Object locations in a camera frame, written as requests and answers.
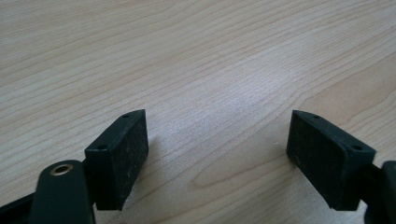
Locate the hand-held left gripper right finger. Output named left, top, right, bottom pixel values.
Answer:
left=286, top=109, right=377, bottom=212

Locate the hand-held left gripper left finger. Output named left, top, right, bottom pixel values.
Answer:
left=84, top=108, right=149, bottom=212

